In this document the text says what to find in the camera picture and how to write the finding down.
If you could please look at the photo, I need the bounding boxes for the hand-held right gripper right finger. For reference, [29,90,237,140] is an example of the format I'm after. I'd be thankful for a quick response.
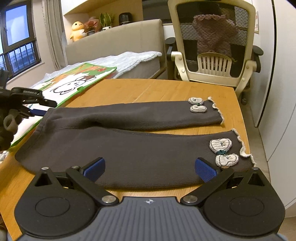
[180,157,266,206]

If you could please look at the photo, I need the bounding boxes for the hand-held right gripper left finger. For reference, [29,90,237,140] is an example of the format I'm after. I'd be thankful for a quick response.
[34,157,119,207]

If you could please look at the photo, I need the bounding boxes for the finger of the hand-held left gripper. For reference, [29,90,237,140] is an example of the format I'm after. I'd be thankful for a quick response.
[23,97,57,108]
[23,106,48,117]

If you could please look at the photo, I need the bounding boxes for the dark grey pants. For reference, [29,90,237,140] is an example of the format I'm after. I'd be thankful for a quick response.
[14,97,256,189]

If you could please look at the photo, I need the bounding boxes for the cartoon printed green-edged mat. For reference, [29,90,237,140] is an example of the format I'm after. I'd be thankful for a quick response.
[9,62,117,151]

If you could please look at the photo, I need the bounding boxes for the dark framed window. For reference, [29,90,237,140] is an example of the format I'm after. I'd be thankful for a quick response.
[0,3,39,78]

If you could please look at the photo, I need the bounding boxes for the beige curtain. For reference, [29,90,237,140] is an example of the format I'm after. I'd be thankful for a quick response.
[45,0,68,70]

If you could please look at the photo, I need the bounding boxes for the yellow plush toy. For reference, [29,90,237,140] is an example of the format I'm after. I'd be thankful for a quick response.
[70,21,86,42]

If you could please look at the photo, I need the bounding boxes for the beige padded headboard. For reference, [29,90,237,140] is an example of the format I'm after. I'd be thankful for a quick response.
[65,19,167,80]

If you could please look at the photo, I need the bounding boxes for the white quilted bed cover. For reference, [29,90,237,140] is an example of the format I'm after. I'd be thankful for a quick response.
[30,51,163,88]

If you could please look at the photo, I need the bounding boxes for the green potted plant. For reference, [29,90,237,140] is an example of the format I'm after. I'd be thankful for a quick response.
[100,12,114,31]

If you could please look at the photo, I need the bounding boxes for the beige mesh office chair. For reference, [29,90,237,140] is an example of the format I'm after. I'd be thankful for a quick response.
[165,0,264,105]

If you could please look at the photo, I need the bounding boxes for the pink garment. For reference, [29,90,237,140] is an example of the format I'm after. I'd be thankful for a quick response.
[193,7,234,58]

